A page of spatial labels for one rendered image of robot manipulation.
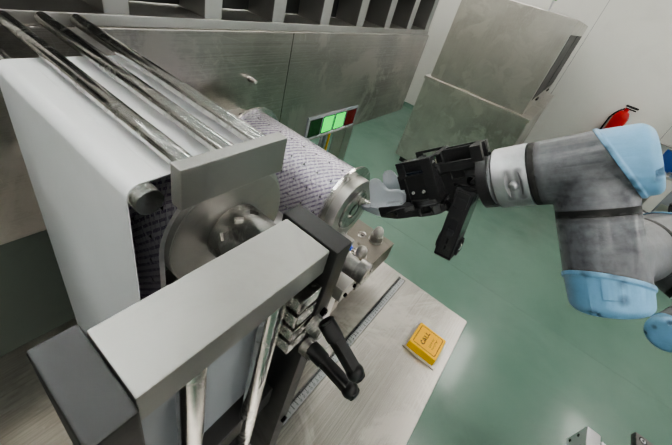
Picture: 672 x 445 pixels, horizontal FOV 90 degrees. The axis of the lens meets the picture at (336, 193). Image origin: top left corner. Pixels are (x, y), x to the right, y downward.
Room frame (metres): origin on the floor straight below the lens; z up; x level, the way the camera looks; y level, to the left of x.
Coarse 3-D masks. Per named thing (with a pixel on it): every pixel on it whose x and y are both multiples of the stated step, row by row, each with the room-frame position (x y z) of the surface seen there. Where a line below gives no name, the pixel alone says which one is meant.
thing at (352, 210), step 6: (360, 192) 0.47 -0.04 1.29; (354, 198) 0.46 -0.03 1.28; (348, 204) 0.45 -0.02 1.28; (354, 204) 0.46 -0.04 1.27; (348, 210) 0.45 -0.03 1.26; (354, 210) 0.47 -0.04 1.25; (360, 210) 0.49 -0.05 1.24; (342, 216) 0.44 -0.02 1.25; (348, 216) 0.47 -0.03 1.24; (354, 216) 0.48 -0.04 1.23; (342, 222) 0.44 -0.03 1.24; (348, 222) 0.46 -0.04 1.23
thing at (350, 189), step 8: (360, 176) 0.49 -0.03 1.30; (352, 184) 0.46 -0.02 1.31; (360, 184) 0.47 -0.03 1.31; (368, 184) 0.49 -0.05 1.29; (344, 192) 0.44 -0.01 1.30; (352, 192) 0.45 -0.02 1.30; (368, 192) 0.50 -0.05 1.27; (336, 200) 0.44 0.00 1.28; (344, 200) 0.43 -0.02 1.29; (328, 208) 0.43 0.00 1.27; (336, 208) 0.43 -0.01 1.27; (344, 208) 0.44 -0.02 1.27; (328, 216) 0.43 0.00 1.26; (336, 216) 0.42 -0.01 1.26; (328, 224) 0.42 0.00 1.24; (336, 224) 0.43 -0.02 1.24; (352, 224) 0.49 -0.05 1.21; (344, 232) 0.47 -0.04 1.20
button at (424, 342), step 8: (424, 328) 0.54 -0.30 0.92; (416, 336) 0.51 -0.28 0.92; (424, 336) 0.51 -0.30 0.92; (432, 336) 0.52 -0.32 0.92; (408, 344) 0.49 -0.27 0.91; (416, 344) 0.49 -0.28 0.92; (424, 344) 0.49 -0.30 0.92; (432, 344) 0.50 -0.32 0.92; (440, 344) 0.51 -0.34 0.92; (416, 352) 0.48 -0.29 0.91; (424, 352) 0.47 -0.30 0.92; (432, 352) 0.48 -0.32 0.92; (432, 360) 0.46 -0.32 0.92
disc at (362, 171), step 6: (354, 168) 0.48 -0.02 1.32; (360, 168) 0.49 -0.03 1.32; (366, 168) 0.51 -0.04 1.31; (348, 174) 0.46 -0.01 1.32; (354, 174) 0.48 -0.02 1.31; (360, 174) 0.50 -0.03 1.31; (366, 174) 0.52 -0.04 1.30; (342, 180) 0.45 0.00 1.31; (348, 180) 0.46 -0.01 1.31; (336, 186) 0.44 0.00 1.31; (342, 186) 0.45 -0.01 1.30; (330, 192) 0.43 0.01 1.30; (336, 192) 0.44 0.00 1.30; (330, 198) 0.43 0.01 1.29; (324, 204) 0.42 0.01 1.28; (324, 210) 0.42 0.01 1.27; (318, 216) 0.42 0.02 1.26; (324, 216) 0.43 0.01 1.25
